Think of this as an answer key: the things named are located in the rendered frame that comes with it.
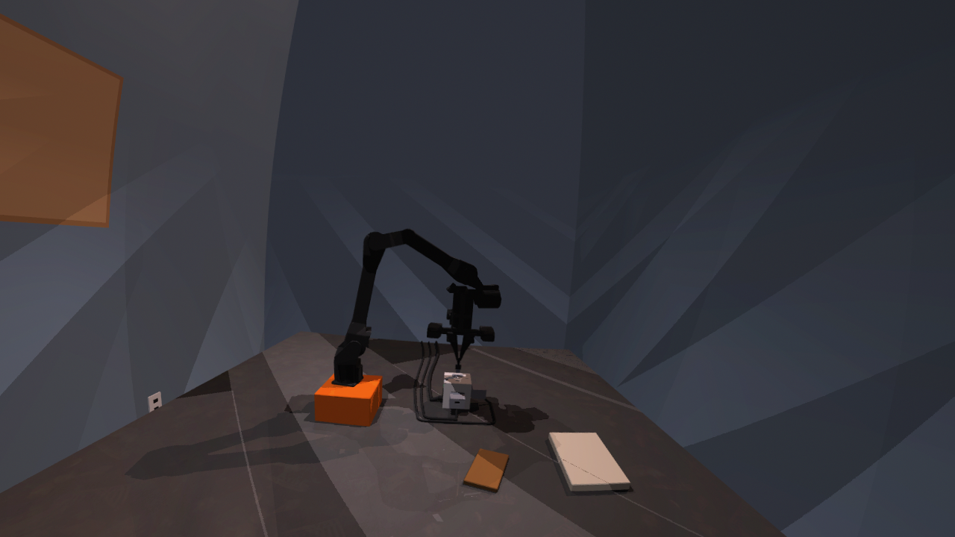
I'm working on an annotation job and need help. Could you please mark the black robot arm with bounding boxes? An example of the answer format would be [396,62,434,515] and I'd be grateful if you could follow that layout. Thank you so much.
[331,229,501,387]

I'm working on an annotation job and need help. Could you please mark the black cables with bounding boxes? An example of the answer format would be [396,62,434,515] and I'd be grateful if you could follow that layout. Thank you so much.
[414,341,496,424]

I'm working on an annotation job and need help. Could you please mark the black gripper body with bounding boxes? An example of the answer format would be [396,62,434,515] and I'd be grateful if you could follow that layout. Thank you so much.
[427,307,495,342]

